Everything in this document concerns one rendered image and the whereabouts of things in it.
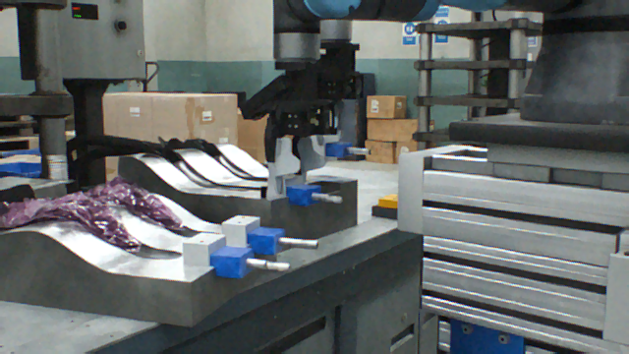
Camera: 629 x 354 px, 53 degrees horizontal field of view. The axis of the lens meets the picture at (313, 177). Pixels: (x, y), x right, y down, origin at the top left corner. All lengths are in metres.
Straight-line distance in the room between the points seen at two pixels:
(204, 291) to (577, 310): 0.41
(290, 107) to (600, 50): 0.50
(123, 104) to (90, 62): 3.59
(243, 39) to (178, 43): 0.98
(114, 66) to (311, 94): 0.97
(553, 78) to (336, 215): 0.60
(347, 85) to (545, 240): 0.72
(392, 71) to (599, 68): 7.73
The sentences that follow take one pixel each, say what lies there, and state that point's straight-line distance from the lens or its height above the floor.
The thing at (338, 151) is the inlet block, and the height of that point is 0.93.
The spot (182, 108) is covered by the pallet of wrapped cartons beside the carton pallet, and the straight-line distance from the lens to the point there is 4.97.
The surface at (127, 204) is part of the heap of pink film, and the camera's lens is 0.97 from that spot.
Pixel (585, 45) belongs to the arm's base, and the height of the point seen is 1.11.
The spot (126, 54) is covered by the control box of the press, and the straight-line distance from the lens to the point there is 1.91.
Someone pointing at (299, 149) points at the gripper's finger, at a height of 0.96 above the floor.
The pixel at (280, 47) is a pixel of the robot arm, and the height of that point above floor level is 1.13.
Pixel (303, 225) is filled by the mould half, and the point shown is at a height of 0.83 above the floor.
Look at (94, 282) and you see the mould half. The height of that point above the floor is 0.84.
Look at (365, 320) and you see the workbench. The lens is 1.30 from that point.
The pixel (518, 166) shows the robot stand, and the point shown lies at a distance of 0.68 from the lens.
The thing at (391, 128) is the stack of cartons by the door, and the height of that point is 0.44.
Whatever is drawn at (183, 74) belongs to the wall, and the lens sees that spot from 10.03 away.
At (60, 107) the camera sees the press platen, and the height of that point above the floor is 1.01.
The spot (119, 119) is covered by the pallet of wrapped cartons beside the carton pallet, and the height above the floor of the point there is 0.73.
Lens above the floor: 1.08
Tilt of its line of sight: 9 degrees down
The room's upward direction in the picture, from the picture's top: straight up
